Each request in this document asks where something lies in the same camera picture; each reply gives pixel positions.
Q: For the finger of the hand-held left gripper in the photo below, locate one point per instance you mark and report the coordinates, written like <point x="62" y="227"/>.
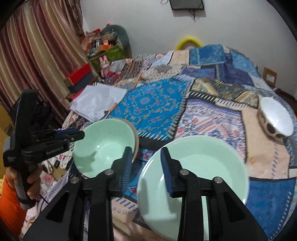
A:
<point x="69" y="136"/>
<point x="66" y="132"/>

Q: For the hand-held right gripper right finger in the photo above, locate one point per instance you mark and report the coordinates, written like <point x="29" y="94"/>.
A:
<point x="166" y="171"/>

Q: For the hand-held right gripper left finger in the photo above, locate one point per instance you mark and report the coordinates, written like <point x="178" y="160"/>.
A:
<point x="126" y="166"/>

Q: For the beige bowl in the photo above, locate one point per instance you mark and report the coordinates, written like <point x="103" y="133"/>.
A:
<point x="136" y="141"/>

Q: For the pale green bowl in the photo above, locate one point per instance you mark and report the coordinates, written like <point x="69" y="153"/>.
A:
<point x="104" y="143"/>

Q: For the pale green plate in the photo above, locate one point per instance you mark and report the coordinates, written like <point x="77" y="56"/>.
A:
<point x="204" y="162"/>

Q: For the person's left forearm orange sleeve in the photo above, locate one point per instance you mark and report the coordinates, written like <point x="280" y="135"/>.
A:
<point x="11" y="208"/>

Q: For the person's left hand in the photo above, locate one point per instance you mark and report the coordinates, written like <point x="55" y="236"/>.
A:
<point x="34" y="183"/>

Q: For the folded white cloth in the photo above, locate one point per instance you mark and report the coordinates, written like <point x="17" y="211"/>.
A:
<point x="97" y="102"/>

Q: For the dark blue box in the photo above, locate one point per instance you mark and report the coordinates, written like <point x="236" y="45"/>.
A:
<point x="82" y="84"/>

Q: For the red box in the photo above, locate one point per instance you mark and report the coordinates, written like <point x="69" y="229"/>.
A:
<point x="79" y="74"/>

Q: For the pink rabbit toy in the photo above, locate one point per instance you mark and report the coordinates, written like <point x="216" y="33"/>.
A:
<point x="104" y="66"/>

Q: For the patchwork printed blanket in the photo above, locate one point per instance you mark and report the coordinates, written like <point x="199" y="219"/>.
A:
<point x="208" y="104"/>

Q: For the striped brown curtain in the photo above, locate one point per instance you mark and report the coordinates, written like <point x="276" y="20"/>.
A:
<point x="34" y="58"/>

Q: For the green cardboard box with clutter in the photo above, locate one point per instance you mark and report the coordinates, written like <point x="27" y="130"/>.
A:
<point x="104" y="48"/>

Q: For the dark green cushion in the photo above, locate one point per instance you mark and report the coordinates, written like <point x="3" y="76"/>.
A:
<point x="121" y="34"/>

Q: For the white bowl with brown dots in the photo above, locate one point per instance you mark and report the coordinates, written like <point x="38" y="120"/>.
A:
<point x="276" y="118"/>

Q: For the brown wall socket plate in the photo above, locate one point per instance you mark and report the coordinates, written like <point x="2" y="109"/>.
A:
<point x="270" y="74"/>

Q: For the wall-mounted black screen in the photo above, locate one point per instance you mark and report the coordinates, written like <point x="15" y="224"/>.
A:
<point x="186" y="4"/>

